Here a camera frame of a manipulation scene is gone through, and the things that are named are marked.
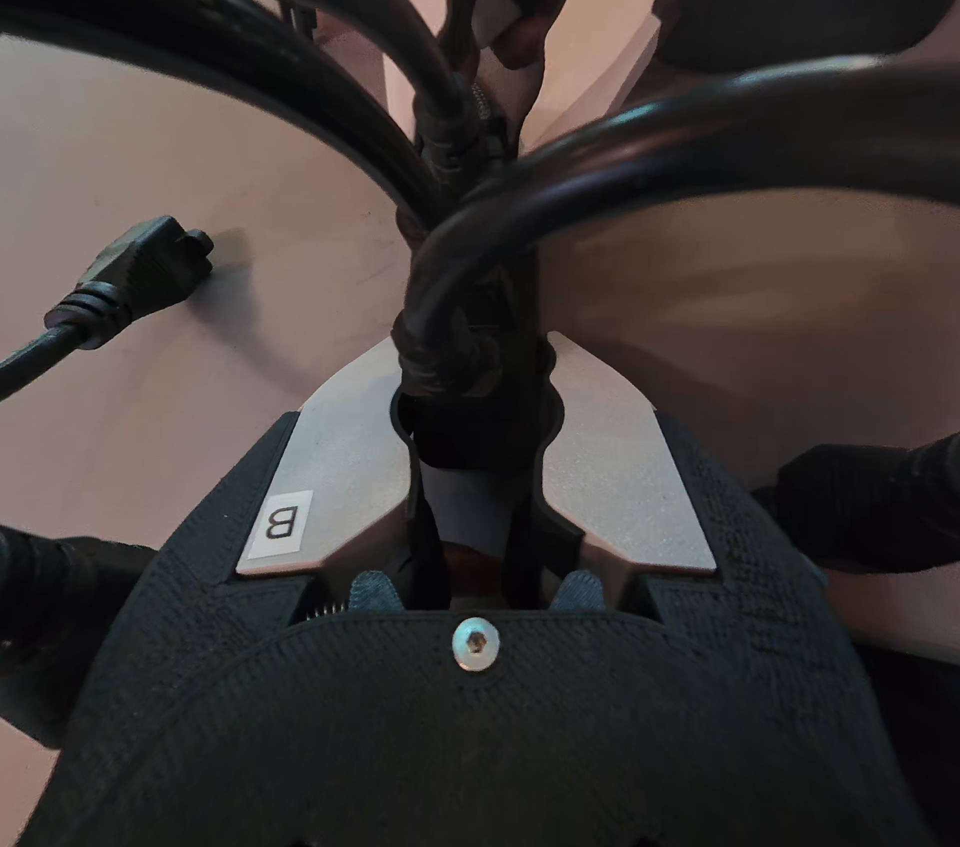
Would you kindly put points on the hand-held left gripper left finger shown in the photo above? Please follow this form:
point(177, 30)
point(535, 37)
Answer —
point(345, 472)

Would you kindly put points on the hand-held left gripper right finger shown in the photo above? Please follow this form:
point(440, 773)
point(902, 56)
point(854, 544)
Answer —
point(622, 479)

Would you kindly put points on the black power strip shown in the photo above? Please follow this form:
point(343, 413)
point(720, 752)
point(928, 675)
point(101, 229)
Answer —
point(480, 442)

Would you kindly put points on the person's right hand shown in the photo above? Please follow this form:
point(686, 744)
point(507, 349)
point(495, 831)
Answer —
point(525, 44)

